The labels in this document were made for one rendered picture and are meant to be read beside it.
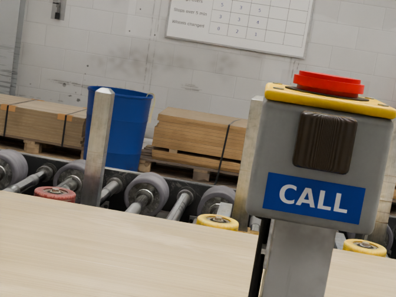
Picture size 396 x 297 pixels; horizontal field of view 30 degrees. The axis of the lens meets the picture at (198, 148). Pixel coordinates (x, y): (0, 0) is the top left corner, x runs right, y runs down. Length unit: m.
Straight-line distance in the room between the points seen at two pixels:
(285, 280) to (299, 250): 0.02
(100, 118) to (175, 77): 6.10
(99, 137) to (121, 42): 6.19
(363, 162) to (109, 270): 0.70
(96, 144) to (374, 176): 1.19
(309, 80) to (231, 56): 7.17
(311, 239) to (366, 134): 0.07
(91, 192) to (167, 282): 0.57
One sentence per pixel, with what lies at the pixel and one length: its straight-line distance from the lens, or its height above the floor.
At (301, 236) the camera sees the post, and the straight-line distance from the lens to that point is 0.42.
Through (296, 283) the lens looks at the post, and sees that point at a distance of 0.43.
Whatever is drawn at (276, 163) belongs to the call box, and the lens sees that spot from 0.40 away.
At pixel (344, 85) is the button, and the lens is 0.41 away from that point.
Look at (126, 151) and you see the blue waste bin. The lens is 6.03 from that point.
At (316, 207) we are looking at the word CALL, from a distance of 0.40.
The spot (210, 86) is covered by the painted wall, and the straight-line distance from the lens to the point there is 7.60.
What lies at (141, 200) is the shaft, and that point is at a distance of 1.88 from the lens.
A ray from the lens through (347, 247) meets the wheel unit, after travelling 1.41.
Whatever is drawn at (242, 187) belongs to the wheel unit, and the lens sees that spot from 1.53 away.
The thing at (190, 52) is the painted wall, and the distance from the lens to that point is 7.61.
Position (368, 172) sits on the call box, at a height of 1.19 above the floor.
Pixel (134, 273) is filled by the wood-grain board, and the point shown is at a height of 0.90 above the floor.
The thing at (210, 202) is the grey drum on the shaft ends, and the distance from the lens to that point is 1.93.
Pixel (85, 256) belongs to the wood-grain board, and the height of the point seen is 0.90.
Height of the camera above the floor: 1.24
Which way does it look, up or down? 9 degrees down
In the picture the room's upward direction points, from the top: 9 degrees clockwise
